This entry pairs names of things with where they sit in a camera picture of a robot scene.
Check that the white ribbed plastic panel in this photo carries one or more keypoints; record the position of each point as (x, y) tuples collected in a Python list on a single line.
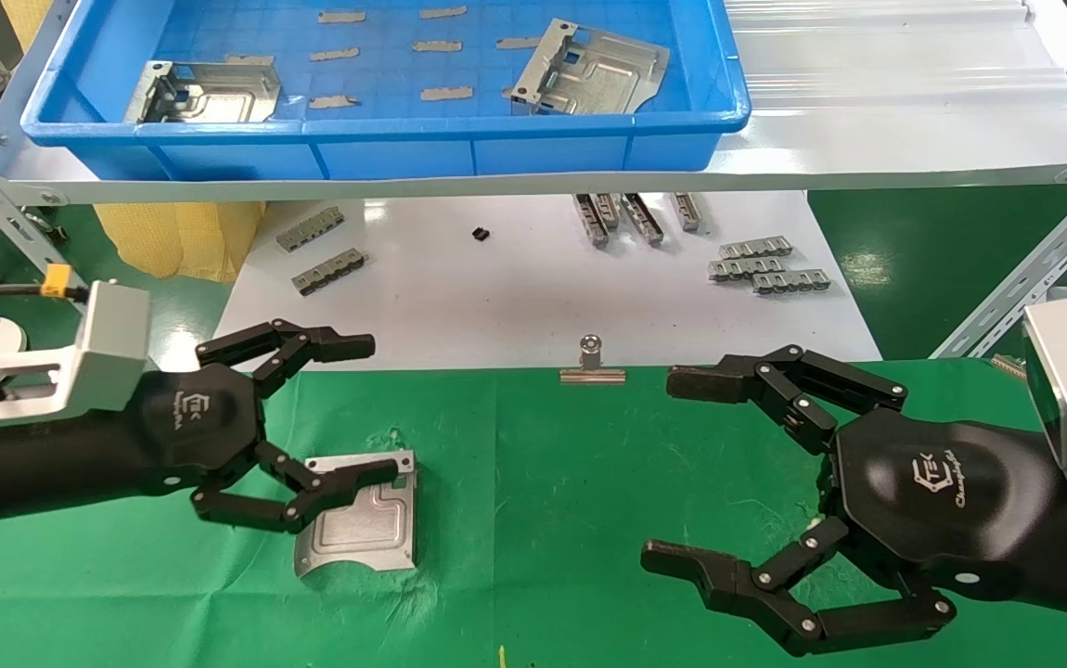
[(895, 56)]

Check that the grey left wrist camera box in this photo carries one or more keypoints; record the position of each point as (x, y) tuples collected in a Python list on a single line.
[(114, 343)]

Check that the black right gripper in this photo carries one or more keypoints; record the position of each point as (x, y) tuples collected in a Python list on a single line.
[(942, 501)]

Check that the blue plastic bin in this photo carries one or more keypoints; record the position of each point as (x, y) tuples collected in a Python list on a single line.
[(385, 153)]

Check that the grey metal shelf rack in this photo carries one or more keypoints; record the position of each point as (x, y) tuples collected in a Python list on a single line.
[(775, 169)]

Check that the silver camera mount bracket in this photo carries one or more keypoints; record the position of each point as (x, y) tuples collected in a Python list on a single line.
[(32, 404)]

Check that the yellow cloth cover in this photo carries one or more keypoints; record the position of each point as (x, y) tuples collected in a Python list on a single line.
[(172, 241)]

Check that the green cloth mat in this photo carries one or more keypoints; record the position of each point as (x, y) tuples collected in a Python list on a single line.
[(533, 464)]

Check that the sheet metal bracket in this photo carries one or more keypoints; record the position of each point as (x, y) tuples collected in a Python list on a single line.
[(598, 79), (227, 100), (366, 529)]

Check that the grey slotted connector strip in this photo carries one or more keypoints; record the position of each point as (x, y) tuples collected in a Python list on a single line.
[(791, 282), (310, 229), (756, 248), (329, 272), (745, 270)]

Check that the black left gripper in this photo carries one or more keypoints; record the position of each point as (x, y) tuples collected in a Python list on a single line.
[(190, 431)]

